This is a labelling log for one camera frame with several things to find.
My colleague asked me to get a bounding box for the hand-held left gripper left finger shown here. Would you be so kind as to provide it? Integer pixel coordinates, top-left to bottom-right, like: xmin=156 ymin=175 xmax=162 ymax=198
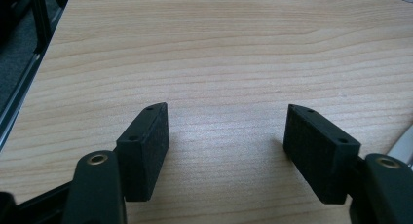
xmin=115 ymin=101 xmax=170 ymax=203

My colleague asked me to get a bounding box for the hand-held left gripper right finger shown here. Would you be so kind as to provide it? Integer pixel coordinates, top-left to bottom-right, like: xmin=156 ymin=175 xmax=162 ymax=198
xmin=282 ymin=103 xmax=362 ymax=205

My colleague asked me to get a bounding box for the silver metal bar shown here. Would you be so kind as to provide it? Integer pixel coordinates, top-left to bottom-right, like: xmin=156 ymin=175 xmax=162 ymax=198
xmin=386 ymin=124 xmax=413 ymax=170

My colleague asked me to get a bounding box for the black metal frame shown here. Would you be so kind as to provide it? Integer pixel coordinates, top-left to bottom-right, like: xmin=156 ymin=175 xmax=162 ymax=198
xmin=0 ymin=0 xmax=73 ymax=152

